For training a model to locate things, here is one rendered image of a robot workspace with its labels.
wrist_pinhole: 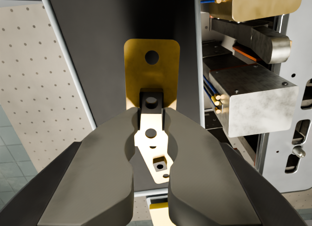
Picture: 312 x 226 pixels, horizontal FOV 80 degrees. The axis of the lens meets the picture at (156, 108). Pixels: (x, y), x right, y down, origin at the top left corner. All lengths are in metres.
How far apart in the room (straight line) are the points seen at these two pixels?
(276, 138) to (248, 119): 0.22
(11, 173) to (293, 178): 2.31
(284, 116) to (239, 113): 0.07
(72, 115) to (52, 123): 0.10
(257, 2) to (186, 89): 0.15
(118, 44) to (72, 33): 0.05
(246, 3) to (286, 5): 0.05
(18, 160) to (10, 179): 0.32
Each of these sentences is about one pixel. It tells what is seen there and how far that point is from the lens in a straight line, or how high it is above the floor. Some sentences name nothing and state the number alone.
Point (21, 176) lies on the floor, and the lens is 2.42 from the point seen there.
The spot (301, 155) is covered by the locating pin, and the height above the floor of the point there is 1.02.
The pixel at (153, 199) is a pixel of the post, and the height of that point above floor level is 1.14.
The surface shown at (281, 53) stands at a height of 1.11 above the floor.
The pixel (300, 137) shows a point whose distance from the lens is 0.60.
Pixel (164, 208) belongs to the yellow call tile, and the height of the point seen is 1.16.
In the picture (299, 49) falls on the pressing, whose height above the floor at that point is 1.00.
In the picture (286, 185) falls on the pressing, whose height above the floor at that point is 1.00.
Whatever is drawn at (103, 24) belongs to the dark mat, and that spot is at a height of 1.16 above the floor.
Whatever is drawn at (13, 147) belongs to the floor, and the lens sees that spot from 2.18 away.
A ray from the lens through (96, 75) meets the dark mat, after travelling 0.22.
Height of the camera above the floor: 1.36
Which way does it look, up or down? 61 degrees down
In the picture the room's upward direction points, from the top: 177 degrees clockwise
